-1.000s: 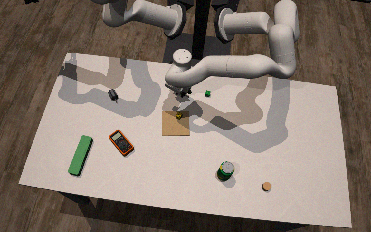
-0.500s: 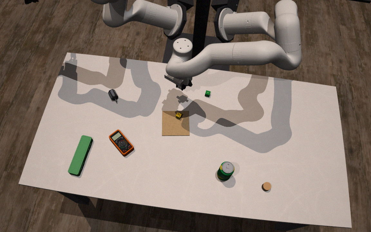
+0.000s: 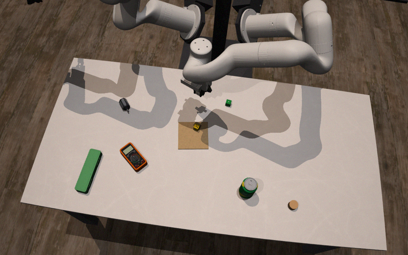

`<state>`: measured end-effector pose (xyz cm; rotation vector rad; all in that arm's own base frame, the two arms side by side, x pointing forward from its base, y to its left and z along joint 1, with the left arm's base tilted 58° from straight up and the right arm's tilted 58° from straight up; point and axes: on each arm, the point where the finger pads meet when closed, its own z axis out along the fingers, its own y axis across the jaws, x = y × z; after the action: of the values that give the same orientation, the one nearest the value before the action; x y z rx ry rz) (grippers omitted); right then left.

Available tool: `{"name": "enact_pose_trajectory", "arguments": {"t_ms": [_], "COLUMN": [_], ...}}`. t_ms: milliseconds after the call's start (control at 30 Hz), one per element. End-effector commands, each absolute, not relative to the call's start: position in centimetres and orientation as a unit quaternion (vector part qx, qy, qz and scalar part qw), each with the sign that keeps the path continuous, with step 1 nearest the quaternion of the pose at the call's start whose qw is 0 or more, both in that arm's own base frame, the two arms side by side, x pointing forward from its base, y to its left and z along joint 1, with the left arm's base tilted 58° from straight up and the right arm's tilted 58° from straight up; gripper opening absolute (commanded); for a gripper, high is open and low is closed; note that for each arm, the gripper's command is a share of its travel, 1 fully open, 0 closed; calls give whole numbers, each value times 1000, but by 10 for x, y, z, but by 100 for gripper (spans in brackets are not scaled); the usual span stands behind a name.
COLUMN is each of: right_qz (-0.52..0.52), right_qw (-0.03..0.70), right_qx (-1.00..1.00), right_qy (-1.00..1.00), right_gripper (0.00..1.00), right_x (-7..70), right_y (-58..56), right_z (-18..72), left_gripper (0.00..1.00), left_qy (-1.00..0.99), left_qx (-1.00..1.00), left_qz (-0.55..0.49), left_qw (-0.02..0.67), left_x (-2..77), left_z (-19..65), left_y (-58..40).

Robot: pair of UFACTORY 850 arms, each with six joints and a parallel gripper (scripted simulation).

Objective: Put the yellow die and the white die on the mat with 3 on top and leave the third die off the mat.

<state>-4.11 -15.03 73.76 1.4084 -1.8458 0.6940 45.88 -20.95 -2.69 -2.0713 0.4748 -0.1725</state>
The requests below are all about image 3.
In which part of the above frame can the orange multimeter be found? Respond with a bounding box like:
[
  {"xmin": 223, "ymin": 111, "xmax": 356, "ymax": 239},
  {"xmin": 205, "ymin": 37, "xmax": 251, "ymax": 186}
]
[{"xmin": 120, "ymin": 142, "xmax": 147, "ymax": 172}]

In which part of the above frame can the tan flat mat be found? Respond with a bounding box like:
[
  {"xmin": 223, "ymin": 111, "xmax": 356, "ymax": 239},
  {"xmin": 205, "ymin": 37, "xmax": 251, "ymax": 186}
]
[{"xmin": 178, "ymin": 122, "xmax": 209, "ymax": 149}]

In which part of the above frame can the green pencil case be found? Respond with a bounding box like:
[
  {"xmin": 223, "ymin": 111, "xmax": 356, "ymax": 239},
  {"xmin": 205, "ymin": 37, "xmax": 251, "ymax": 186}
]
[{"xmin": 75, "ymin": 149, "xmax": 102, "ymax": 194}]

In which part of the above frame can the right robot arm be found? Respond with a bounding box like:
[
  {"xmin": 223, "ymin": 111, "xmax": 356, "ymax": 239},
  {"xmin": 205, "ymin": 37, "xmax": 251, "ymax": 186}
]
[{"xmin": 100, "ymin": 0, "xmax": 201, "ymax": 40}]

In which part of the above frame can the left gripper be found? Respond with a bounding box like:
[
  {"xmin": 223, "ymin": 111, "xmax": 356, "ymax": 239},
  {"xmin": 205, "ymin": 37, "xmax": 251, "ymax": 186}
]
[{"xmin": 200, "ymin": 82, "xmax": 212, "ymax": 97}]

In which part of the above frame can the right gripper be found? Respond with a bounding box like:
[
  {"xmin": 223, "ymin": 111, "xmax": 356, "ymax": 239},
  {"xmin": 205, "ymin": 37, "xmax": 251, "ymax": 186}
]
[{"xmin": 27, "ymin": 0, "xmax": 43, "ymax": 5}]

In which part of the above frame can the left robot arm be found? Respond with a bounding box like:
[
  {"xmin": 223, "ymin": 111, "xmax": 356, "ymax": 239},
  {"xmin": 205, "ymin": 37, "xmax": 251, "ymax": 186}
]
[{"xmin": 181, "ymin": 0, "xmax": 333, "ymax": 93}]

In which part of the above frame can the yellow die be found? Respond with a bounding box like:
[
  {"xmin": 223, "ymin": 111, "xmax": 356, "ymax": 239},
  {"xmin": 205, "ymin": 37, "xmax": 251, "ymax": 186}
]
[{"xmin": 193, "ymin": 123, "xmax": 200, "ymax": 131}]

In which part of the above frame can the brown cylinder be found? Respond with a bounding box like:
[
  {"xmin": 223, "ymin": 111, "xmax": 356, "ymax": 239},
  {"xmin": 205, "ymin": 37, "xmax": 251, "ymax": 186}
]
[{"xmin": 288, "ymin": 200, "xmax": 298, "ymax": 210}]

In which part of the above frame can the green soda can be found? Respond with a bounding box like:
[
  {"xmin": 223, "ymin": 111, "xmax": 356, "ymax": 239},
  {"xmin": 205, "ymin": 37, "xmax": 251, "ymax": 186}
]
[{"xmin": 239, "ymin": 177, "xmax": 258, "ymax": 199}]

